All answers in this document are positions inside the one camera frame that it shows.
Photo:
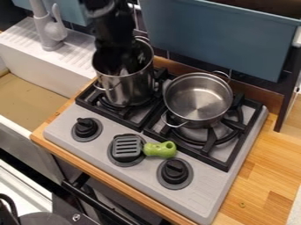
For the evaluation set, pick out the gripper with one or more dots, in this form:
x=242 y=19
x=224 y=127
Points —
x=114 y=60

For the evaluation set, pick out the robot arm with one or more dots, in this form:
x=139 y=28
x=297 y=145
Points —
x=109 y=20

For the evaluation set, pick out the toy stove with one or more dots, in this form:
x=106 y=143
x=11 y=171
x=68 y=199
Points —
x=98 y=152

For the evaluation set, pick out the tall silver pot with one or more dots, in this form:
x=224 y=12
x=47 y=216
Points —
x=131 y=85

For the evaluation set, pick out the tap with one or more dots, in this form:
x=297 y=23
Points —
x=49 y=32

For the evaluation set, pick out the toy sink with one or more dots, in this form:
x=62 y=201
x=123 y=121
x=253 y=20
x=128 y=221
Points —
x=43 y=63

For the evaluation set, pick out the wide silver pot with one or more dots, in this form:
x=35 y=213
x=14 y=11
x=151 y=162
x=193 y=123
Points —
x=198 y=99

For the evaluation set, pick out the green toy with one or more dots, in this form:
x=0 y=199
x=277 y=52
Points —
x=158 y=149

